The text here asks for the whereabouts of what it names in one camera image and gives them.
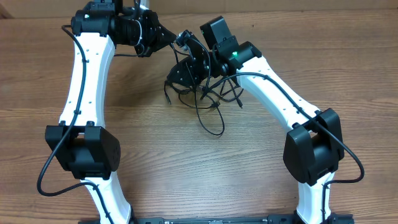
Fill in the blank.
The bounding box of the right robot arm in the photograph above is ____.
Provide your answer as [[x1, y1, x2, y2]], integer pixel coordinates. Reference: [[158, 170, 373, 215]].
[[165, 17, 353, 223]]

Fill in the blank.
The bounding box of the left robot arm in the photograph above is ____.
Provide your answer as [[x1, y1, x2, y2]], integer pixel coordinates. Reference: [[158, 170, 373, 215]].
[[45, 1, 175, 223]]

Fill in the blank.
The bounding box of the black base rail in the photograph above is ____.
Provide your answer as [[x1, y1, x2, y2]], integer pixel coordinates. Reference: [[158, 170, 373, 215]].
[[77, 213, 355, 224]]

